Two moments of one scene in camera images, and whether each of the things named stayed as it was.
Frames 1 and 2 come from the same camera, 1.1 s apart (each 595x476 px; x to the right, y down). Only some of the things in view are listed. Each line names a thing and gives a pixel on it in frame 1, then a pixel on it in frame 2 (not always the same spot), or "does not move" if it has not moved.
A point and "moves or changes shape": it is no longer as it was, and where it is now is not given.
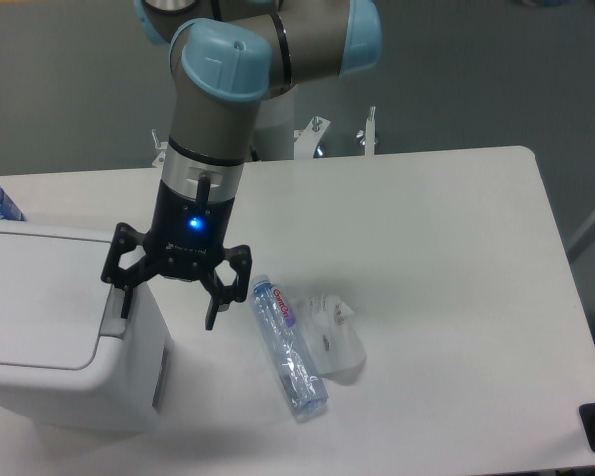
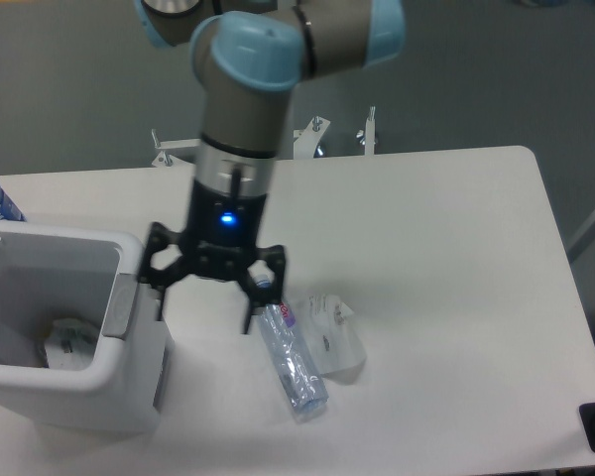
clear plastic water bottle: (299, 375) does not move
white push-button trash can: (56, 348) moves or changes shape
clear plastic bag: (332, 335) does not move
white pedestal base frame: (306, 139) does not move
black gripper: (185, 235) -> (221, 231)
